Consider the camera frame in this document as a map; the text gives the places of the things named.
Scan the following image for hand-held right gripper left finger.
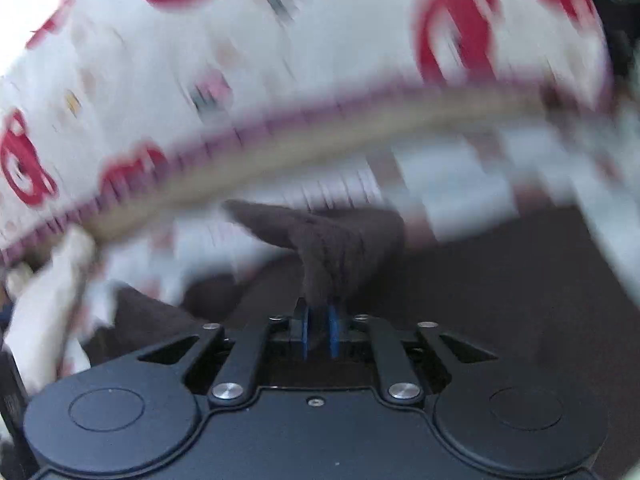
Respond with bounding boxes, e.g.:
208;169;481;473
135;297;316;403

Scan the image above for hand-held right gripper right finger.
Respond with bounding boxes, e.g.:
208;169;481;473
325;300;501;403

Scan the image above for brown knit sweater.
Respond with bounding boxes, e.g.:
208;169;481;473
82;199;638;401

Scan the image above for white garment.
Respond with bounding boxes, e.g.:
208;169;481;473
0;230;121;396

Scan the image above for brown bed mat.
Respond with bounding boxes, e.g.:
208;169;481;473
85;95;566;241

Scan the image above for checked bed sheet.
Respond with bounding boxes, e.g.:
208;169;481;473
105;125;640;311

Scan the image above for bear printed blanket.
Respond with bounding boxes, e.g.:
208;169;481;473
0;0;621;267

